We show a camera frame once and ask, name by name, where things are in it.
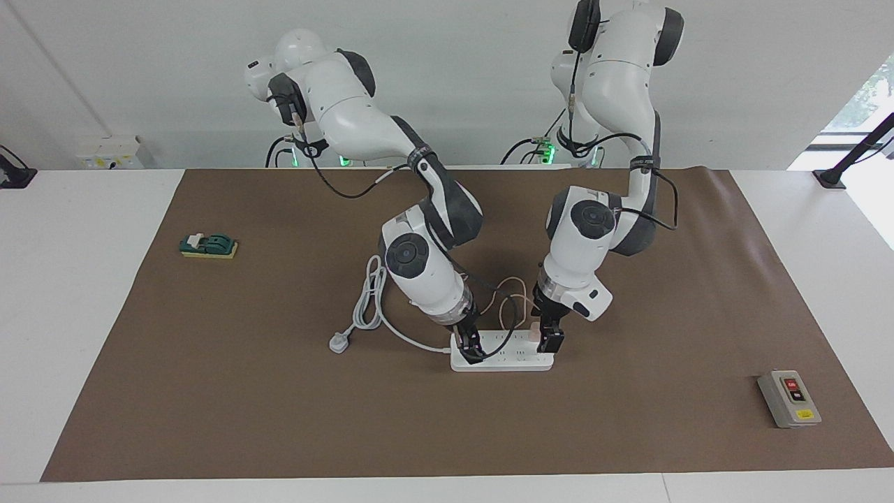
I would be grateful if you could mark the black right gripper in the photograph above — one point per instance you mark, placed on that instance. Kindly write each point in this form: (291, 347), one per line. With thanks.
(468, 334)

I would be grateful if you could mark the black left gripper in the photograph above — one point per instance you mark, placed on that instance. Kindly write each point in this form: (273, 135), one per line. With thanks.
(549, 311)

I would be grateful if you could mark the pink charger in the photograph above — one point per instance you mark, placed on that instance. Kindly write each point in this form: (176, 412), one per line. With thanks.
(533, 332)

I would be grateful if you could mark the white power strip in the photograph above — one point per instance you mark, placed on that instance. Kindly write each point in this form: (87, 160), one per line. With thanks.
(510, 363)

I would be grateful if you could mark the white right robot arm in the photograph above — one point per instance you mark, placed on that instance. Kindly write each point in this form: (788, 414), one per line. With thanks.
(349, 119)

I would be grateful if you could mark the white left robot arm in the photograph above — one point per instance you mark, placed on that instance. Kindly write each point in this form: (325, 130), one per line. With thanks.
(614, 84)

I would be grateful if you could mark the brown table mat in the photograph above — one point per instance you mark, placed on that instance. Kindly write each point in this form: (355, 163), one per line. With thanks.
(279, 405)

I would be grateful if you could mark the black clamp stand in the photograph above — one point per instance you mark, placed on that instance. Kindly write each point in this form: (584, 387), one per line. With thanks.
(832, 176)

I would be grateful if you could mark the glass window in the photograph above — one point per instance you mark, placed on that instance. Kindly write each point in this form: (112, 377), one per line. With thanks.
(869, 105)

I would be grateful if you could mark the black table clamp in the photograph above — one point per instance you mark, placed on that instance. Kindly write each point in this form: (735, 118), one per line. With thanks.
(12, 176)

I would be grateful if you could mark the grey push-button switch box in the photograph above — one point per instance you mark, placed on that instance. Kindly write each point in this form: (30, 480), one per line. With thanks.
(790, 399)

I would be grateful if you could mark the green knife switch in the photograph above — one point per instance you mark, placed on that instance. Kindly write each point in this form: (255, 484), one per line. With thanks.
(208, 246)

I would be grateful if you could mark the white wall outlet box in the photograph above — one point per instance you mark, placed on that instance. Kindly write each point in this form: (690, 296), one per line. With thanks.
(108, 154)

